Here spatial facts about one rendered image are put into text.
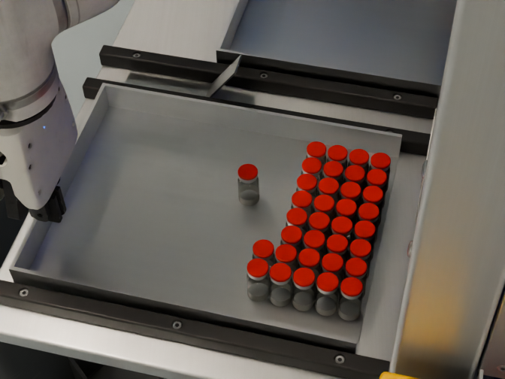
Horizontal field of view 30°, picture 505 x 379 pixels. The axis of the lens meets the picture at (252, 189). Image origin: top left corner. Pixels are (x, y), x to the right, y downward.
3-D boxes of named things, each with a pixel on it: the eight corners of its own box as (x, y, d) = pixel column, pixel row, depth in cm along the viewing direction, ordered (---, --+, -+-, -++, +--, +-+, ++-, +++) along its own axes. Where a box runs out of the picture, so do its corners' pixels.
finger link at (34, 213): (38, 202, 86) (52, 244, 91) (51, 175, 87) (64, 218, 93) (5, 195, 86) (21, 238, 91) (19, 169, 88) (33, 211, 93)
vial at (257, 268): (272, 286, 93) (271, 259, 89) (266, 304, 91) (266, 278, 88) (250, 281, 93) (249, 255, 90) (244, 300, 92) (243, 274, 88)
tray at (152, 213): (399, 156, 103) (402, 134, 100) (354, 362, 88) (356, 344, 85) (107, 104, 109) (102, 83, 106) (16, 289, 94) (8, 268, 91)
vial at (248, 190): (261, 192, 100) (261, 166, 97) (256, 208, 99) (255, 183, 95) (241, 189, 101) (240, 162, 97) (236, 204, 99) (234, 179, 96)
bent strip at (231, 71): (243, 92, 110) (242, 54, 105) (237, 110, 108) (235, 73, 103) (129, 73, 112) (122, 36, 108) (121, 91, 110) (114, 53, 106)
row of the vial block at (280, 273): (327, 171, 102) (328, 142, 98) (288, 309, 91) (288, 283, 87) (307, 167, 102) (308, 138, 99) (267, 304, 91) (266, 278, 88)
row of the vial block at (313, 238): (348, 174, 101) (350, 146, 98) (312, 313, 91) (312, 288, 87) (328, 171, 102) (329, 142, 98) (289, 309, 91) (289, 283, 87)
